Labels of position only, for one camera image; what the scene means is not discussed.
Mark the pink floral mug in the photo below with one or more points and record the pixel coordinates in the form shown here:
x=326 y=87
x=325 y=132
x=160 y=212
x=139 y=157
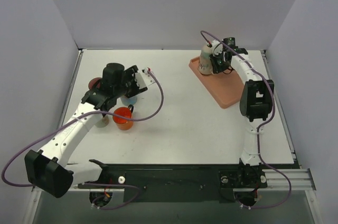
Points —
x=94 y=83

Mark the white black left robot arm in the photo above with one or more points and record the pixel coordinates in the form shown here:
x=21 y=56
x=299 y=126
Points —
x=48 y=168

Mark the blue butterfly mug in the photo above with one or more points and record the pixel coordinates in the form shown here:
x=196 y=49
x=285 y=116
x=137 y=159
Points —
x=128 y=101

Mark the orange mug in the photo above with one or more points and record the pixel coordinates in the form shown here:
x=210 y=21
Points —
x=122 y=117

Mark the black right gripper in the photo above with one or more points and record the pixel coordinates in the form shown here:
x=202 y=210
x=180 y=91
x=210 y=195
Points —
x=217 y=63

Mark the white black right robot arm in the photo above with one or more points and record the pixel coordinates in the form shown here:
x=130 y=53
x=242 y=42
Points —
x=257 y=106

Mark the aluminium rail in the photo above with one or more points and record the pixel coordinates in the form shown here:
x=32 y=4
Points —
x=290 y=179

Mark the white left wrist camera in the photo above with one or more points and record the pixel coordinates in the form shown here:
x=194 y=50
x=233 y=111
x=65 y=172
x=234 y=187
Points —
x=143 y=78

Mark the seashell coral mug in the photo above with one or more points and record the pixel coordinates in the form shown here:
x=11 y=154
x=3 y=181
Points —
x=205 y=65

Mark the cream dragon pattern mug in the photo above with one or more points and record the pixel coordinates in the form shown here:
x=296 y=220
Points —
x=103 y=122

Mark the pink plastic tray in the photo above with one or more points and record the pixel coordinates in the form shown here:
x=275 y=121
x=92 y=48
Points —
x=226 y=89

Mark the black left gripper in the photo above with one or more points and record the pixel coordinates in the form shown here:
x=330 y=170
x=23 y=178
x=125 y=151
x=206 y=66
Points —
x=131 y=82

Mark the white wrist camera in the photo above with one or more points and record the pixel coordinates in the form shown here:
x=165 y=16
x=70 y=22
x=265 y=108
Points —
x=215 y=48
x=143 y=78

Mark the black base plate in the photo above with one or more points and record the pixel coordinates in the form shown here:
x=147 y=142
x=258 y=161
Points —
x=178 y=193

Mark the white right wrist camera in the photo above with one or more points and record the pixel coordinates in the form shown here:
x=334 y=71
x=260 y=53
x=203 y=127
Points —
x=215 y=48

